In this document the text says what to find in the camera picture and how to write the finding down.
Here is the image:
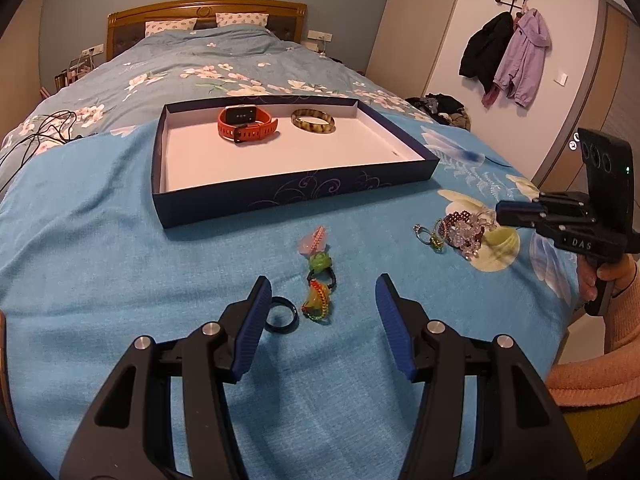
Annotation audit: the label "dark clothes pile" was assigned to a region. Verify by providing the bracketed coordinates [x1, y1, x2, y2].
[405, 92, 472, 131]

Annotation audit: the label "wooden door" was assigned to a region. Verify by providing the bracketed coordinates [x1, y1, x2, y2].
[530, 0, 640, 201]

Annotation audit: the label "dark blue cardboard box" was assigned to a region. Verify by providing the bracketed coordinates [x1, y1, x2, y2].
[151, 97, 441, 230]

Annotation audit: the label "light blue floral quilt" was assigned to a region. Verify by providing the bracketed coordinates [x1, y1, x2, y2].
[0, 24, 501, 196]

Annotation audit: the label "black jacket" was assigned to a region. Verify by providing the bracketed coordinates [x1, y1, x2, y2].
[459, 11, 516, 95]

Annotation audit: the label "white patterned pillow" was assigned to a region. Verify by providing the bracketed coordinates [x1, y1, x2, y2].
[145, 18, 198, 37]
[216, 11, 268, 28]

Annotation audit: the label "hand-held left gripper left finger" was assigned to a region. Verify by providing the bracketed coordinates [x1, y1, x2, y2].
[59, 275, 273, 480]

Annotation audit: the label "beige wardrobe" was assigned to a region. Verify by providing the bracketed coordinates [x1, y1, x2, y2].
[367, 0, 468, 93]

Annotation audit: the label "blue blanket with large flowers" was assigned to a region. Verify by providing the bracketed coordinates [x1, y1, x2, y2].
[0, 110, 583, 480]

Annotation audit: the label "wooden bed headboard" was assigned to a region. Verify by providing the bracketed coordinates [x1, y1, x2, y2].
[106, 0, 308, 58]

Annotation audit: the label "person's right hand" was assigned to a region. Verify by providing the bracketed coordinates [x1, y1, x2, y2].
[576, 254, 638, 303]

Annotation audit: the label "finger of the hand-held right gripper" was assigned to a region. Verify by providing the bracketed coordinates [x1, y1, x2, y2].
[496, 194, 598, 235]

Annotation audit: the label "clear crystal bracelet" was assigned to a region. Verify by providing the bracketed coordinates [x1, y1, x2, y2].
[445, 212, 506, 261]

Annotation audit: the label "purple jacket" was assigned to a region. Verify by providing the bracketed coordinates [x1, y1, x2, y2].
[482, 8, 552, 108]

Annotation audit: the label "green flower ring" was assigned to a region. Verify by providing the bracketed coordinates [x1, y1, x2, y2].
[306, 252, 337, 291]

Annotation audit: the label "cluttered nightstand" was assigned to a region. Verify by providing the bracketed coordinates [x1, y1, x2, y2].
[54, 55, 107, 92]

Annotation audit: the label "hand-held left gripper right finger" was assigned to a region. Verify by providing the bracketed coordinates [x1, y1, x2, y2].
[375, 273, 587, 480]

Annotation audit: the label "orange smartwatch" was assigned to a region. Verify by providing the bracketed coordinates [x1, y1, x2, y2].
[216, 104, 280, 143]

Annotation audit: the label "yellow printed clothing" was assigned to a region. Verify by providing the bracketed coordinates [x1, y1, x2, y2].
[564, 399, 640, 472]

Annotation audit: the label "tangled black cables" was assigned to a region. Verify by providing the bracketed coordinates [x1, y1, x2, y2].
[0, 110, 85, 196]

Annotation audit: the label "plain black ring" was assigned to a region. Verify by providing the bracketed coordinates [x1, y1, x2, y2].
[264, 297, 301, 334]

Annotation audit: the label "person's right forearm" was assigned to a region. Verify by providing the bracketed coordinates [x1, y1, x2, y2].
[611, 259, 640, 361]

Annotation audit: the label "tortoiseshell bangle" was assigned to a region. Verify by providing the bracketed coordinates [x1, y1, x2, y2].
[291, 108, 336, 137]

